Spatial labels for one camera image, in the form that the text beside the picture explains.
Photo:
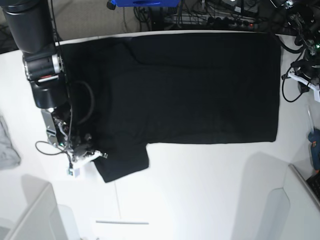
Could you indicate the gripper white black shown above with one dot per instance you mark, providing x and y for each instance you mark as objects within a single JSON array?
[
  {"x": 81, "y": 155},
  {"x": 308, "y": 78}
]

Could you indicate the black T-shirt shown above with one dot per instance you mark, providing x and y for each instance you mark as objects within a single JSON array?
[{"x": 189, "y": 88}]

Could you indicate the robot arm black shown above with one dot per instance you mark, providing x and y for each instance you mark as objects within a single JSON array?
[
  {"x": 32, "y": 25},
  {"x": 303, "y": 16}
]

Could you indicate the clear glue stick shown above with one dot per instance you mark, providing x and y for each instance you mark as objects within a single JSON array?
[{"x": 310, "y": 119}]

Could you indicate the blue glue gun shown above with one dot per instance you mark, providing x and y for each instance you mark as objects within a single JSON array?
[{"x": 314, "y": 139}]

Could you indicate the grey cloth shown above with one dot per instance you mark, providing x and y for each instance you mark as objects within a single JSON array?
[{"x": 9, "y": 158}]

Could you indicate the white bin left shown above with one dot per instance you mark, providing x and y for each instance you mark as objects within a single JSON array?
[{"x": 41, "y": 220}]

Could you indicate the black keyboard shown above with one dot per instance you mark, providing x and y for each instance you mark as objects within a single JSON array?
[{"x": 314, "y": 183}]

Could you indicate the blue box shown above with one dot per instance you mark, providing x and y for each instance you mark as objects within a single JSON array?
[{"x": 112, "y": 4}]

